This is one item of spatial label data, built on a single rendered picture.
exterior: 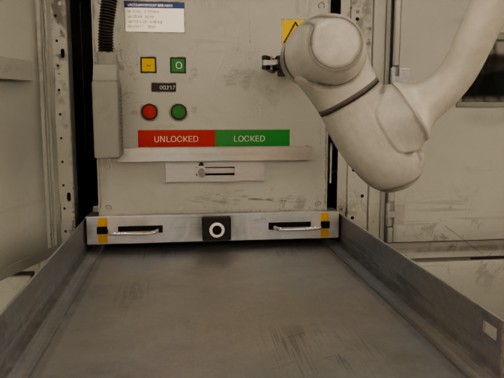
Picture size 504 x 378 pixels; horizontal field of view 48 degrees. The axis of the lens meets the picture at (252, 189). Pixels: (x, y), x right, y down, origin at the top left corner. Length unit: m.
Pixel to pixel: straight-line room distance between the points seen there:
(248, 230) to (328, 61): 0.54
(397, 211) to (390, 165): 0.48
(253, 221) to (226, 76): 0.31
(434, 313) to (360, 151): 0.25
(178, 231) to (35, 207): 0.30
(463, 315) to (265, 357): 0.25
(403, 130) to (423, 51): 0.51
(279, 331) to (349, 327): 0.10
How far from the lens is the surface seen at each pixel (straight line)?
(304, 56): 0.79
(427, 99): 0.87
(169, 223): 1.21
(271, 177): 1.22
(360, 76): 0.83
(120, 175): 1.21
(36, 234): 1.26
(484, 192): 1.41
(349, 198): 1.30
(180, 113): 1.19
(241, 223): 1.22
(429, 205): 1.35
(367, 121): 0.83
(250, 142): 1.21
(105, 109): 1.10
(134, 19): 1.22
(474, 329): 0.75
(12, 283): 1.32
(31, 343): 0.79
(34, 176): 1.25
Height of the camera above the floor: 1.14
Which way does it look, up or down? 8 degrees down
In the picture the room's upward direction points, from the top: straight up
